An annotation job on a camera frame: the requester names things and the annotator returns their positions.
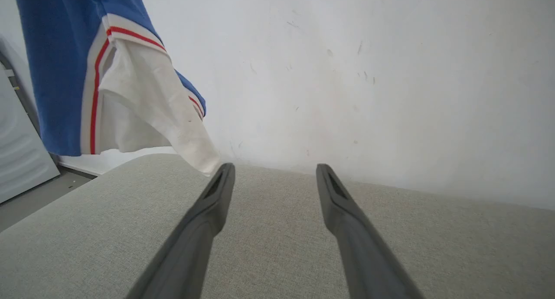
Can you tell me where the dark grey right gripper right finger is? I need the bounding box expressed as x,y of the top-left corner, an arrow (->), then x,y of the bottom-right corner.
316,163 -> 424,299

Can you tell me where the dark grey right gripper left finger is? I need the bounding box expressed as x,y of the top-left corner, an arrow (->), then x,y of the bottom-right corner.
126,162 -> 236,299

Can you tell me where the blue white red sports jersey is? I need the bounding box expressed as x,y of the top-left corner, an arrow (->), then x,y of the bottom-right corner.
13,0 -> 222,176

